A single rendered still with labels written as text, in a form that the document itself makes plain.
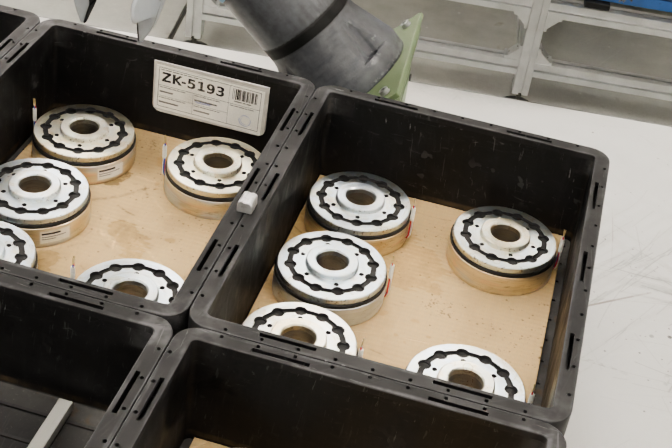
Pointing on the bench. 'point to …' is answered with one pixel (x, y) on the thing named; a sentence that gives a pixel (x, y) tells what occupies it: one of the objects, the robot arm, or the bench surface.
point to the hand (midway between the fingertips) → (116, 15)
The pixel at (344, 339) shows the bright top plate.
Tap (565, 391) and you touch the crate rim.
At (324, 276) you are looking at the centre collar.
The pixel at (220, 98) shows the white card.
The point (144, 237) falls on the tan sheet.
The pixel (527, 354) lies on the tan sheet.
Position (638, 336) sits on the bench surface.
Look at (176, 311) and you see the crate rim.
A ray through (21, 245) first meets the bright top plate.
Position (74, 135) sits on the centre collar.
